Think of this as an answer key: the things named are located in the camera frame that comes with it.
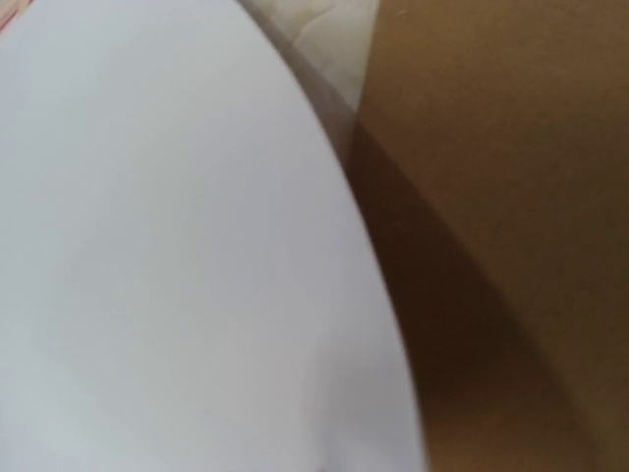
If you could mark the landscape photo print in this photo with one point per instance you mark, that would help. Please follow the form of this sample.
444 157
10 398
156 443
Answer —
187 283

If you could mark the brown backing board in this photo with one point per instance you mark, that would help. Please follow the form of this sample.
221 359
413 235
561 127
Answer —
491 165

